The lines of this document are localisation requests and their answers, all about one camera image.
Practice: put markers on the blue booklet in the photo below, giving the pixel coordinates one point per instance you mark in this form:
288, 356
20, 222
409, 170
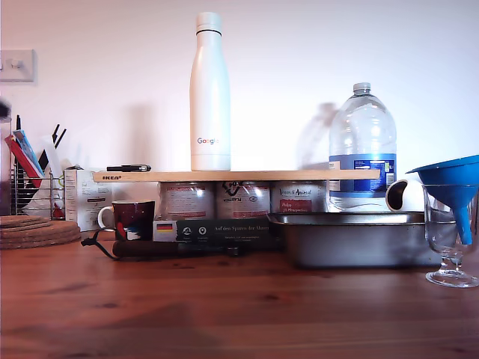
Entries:
27, 148

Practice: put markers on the large round cork trivet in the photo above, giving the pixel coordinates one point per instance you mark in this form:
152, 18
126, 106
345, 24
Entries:
52, 237

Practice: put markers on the dark box with German flag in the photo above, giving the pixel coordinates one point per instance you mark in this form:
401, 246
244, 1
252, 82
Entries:
224, 232

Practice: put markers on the tall grey translucent container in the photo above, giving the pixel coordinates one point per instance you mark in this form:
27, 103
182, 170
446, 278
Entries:
4, 161

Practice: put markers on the grey metal baking pan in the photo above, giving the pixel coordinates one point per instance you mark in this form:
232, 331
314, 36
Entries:
355, 242

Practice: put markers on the tin can script lettering label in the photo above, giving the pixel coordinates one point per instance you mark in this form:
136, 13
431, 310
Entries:
298, 197

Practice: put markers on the wooden IKEA board shelf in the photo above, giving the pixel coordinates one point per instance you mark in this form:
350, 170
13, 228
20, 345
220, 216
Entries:
243, 176

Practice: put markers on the white Google water bottle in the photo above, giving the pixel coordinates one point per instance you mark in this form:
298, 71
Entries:
210, 112

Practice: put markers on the blue plastic funnel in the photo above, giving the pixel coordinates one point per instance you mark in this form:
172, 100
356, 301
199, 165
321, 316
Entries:
453, 176

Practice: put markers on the dark red patterned mug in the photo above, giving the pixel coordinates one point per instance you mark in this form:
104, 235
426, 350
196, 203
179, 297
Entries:
134, 220

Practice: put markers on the white card with black stripes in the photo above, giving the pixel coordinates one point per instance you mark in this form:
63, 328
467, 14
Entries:
51, 161

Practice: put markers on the tin can black logo print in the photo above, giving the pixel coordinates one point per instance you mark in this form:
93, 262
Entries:
243, 202

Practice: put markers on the red book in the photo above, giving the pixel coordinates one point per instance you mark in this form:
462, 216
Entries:
21, 161

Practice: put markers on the white wall switch plate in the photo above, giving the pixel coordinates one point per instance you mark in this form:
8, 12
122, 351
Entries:
18, 66

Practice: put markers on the small round cork trivet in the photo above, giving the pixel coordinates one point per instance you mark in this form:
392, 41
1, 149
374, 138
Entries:
26, 221

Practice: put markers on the white round device black opening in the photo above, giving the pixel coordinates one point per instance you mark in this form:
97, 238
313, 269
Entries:
413, 197

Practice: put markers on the black pen with silver clip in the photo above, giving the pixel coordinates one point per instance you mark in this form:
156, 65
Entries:
127, 168

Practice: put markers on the tin can red white label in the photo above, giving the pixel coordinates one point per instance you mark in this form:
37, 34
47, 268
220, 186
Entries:
186, 202

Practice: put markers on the white printed carton box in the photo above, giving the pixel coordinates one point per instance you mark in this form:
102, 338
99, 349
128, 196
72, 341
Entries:
87, 202

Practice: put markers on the clear footed glass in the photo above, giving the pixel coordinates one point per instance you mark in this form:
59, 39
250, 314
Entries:
438, 224

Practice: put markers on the large clear plastic water bottle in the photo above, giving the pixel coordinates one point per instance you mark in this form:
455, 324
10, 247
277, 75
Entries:
362, 131

